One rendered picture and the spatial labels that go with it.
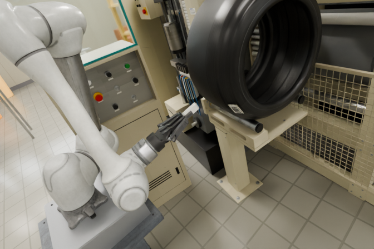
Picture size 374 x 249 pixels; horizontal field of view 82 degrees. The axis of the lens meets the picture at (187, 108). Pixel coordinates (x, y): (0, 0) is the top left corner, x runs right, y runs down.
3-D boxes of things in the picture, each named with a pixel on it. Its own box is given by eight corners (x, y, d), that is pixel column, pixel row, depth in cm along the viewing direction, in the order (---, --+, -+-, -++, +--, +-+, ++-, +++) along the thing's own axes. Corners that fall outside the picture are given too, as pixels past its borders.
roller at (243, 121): (208, 104, 120) (212, 97, 120) (212, 108, 123) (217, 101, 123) (255, 130, 92) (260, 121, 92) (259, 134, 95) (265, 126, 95)
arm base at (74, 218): (74, 236, 87) (68, 228, 84) (57, 209, 101) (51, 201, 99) (113, 203, 97) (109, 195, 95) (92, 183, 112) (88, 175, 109)
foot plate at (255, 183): (216, 182, 185) (216, 180, 183) (240, 165, 193) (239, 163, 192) (237, 204, 163) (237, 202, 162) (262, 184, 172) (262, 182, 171)
